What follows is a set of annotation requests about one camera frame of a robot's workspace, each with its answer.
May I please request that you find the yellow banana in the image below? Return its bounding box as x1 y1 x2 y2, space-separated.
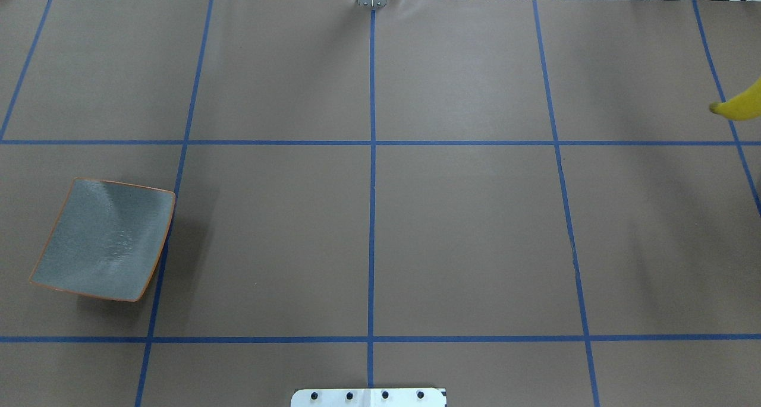
709 78 760 122

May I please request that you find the grey square plate orange rim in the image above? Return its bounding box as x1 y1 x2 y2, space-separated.
29 177 176 302

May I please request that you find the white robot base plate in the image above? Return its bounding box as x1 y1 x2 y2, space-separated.
290 387 448 406

